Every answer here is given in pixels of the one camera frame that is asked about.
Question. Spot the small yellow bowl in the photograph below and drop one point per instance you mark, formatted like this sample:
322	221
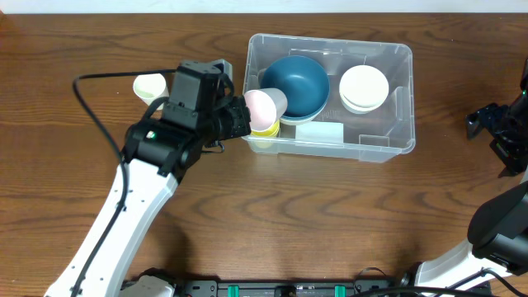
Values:
357	109

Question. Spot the yellow plastic cup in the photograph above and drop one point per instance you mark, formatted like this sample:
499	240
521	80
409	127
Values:
271	132

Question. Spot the small white bowl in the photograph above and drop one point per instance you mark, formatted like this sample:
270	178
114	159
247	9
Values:
364	86

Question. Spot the cream plastic cup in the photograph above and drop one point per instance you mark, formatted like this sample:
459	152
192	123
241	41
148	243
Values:
149	87

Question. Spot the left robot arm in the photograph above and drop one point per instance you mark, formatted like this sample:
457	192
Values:
193	117

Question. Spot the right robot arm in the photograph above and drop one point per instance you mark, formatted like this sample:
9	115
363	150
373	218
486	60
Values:
496	243

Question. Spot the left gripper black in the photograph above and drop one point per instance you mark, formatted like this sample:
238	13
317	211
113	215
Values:
240	120

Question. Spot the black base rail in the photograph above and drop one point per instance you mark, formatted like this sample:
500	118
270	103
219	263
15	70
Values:
305	288

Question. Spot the clear plastic storage container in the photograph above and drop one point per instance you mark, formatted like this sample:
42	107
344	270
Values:
376	136

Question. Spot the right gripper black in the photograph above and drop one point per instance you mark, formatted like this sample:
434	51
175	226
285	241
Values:
496	121

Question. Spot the pink plastic cup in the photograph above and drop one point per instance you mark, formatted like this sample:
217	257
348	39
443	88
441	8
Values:
266	107

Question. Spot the large dark blue bowl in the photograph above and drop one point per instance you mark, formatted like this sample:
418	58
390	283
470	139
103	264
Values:
318	111

